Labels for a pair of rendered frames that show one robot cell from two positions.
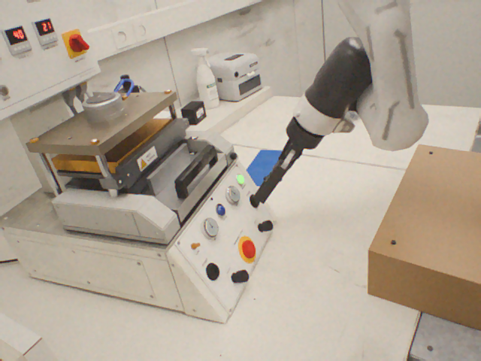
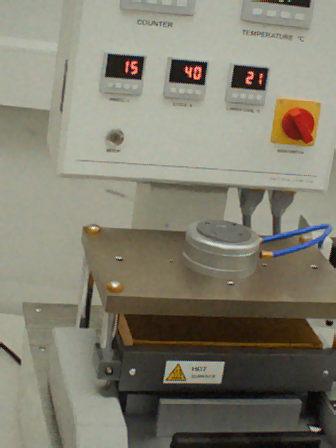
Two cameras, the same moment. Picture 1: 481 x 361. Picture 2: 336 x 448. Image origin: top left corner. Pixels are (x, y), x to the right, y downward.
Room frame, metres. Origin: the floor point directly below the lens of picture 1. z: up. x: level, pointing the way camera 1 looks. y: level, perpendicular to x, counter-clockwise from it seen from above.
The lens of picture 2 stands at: (0.03, -0.51, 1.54)
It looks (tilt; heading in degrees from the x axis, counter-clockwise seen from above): 20 degrees down; 49
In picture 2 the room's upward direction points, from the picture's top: 8 degrees clockwise
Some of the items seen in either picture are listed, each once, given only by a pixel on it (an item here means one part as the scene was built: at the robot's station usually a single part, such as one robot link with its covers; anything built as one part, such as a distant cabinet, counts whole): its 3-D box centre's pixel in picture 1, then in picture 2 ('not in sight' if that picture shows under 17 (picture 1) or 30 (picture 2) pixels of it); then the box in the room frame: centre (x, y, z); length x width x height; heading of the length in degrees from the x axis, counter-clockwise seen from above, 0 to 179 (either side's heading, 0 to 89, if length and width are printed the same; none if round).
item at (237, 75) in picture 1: (229, 75); not in sight; (1.76, -0.04, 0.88); 0.25 x 0.20 x 0.17; 45
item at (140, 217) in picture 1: (114, 214); (85, 411); (0.62, 0.25, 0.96); 0.25 x 0.05 x 0.07; 63
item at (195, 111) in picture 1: (193, 113); not in sight; (1.49, 0.14, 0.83); 0.09 x 0.06 x 0.07; 151
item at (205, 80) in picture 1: (205, 78); not in sight; (1.64, 0.07, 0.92); 0.09 x 0.08 x 0.25; 54
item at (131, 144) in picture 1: (116, 132); (219, 300); (0.78, 0.24, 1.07); 0.22 x 0.17 x 0.10; 153
